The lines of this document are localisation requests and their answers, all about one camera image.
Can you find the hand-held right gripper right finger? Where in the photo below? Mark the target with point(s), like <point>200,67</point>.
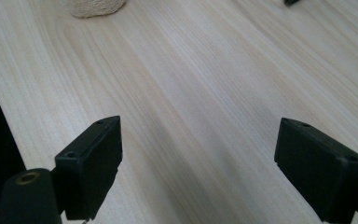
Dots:
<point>318,174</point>

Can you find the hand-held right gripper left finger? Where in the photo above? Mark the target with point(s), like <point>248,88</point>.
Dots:
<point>88,168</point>

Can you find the cream knitted object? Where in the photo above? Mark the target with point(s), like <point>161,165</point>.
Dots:
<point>94,6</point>

